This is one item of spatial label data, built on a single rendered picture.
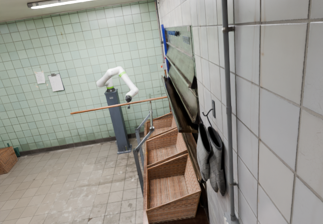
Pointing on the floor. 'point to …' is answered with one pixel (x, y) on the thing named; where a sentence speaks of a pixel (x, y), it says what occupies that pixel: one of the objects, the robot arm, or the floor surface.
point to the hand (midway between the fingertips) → (127, 103)
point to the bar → (142, 144)
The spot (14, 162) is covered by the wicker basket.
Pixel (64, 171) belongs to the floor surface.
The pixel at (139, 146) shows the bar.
